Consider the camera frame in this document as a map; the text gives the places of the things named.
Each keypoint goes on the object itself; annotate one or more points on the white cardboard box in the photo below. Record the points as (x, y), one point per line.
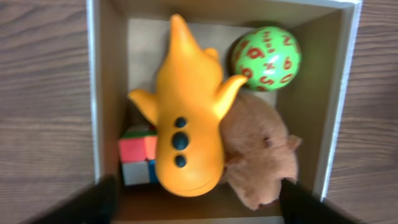
(128, 42)

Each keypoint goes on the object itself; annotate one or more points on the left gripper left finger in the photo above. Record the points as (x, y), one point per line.
(96, 204)

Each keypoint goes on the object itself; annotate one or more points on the yellow rubber whale toy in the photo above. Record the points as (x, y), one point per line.
(191, 98)

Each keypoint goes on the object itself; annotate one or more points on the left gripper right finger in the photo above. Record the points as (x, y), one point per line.
(299, 206)

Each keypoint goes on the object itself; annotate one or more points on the green number ball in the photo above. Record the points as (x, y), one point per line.
(269, 56)

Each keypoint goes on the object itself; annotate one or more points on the colourful puzzle cube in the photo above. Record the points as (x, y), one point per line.
(137, 155)

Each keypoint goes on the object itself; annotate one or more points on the brown plush capybara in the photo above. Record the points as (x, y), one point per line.
(259, 151)

